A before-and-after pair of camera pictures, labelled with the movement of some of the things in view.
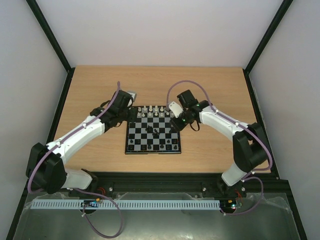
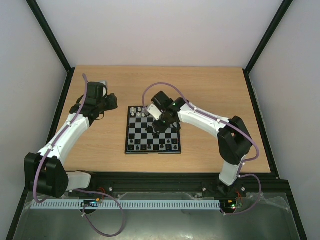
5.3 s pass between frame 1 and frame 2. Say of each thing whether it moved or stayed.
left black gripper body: moved
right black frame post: stayed
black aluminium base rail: stayed
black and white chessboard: stayed
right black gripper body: moved
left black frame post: stayed
